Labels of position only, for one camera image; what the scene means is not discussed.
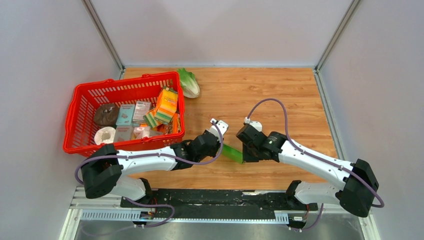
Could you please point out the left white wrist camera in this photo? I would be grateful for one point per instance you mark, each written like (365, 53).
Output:
(219, 126)

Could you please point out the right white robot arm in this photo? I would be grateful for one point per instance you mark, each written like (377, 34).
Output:
(351, 185)

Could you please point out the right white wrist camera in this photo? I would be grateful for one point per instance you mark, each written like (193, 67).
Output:
(256, 124)

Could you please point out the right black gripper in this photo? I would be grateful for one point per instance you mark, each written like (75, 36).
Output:
(246, 158)

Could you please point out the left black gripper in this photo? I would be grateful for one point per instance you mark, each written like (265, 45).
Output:
(217, 148)

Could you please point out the brown round bread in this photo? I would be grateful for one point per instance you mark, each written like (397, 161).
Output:
(106, 115)

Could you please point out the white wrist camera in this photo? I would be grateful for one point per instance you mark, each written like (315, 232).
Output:
(256, 124)
(219, 126)

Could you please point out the orange yellow carton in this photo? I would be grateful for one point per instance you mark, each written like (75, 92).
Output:
(166, 105)

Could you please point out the pink white small pack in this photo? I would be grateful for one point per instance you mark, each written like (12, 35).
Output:
(142, 132)

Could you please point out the grey pink flat box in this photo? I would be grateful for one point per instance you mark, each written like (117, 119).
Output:
(123, 133)

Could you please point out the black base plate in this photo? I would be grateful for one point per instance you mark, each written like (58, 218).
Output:
(220, 204)

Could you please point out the red plastic basket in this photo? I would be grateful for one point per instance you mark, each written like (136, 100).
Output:
(80, 127)

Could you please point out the pink small box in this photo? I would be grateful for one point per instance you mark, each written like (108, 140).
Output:
(140, 110)

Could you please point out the green paper box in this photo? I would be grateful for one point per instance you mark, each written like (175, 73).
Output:
(232, 153)

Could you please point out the white toilet paper roll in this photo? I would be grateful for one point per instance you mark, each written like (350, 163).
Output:
(105, 135)

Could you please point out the teal small box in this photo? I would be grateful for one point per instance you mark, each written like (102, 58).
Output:
(125, 115)

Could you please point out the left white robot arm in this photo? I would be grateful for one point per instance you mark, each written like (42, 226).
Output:
(108, 170)

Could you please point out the green striped sponge pack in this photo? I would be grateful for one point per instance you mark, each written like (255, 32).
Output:
(150, 120)

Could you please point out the green lettuce head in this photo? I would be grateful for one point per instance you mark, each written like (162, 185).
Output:
(188, 83)

